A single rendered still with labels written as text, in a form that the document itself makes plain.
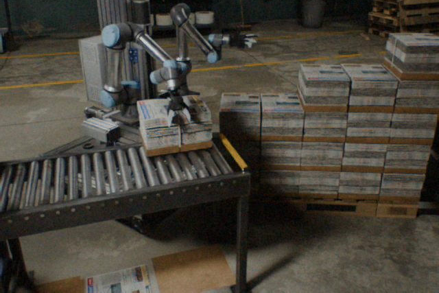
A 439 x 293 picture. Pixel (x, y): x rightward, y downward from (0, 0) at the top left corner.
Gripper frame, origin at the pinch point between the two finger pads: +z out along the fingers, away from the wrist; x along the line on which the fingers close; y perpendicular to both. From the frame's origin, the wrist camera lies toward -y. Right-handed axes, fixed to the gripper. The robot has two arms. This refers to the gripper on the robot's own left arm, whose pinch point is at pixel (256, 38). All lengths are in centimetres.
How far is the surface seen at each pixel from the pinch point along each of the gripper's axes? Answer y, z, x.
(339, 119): 41, 61, 41
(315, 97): 25, 44, 41
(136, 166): 27, -52, 127
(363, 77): 12, 73, 32
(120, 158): 28, -64, 119
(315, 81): 14, 43, 39
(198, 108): 8, -24, 94
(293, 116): 38, 30, 44
